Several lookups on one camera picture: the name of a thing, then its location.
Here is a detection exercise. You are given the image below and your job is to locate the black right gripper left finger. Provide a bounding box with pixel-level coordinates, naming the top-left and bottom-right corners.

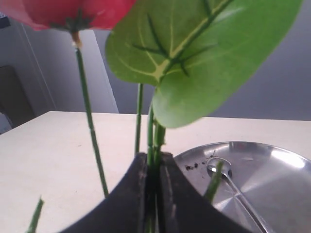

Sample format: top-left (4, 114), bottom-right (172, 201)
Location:
top-left (62, 153), bottom-right (147, 233)

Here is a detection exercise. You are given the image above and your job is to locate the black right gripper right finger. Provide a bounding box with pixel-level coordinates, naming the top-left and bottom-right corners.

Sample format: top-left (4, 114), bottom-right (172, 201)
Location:
top-left (159, 153), bottom-right (249, 233)

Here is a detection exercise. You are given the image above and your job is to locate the small metal spoon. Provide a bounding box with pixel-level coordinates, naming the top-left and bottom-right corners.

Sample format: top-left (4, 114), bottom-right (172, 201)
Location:
top-left (207, 157), bottom-right (269, 233)

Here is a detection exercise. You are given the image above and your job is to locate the red artificial anthurium flower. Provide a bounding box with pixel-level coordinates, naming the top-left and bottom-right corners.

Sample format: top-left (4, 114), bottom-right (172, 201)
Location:
top-left (0, 0), bottom-right (302, 233)

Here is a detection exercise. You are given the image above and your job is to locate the round stainless steel plate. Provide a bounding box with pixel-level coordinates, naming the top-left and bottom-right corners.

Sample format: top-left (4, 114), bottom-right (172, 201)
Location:
top-left (175, 141), bottom-right (311, 233)

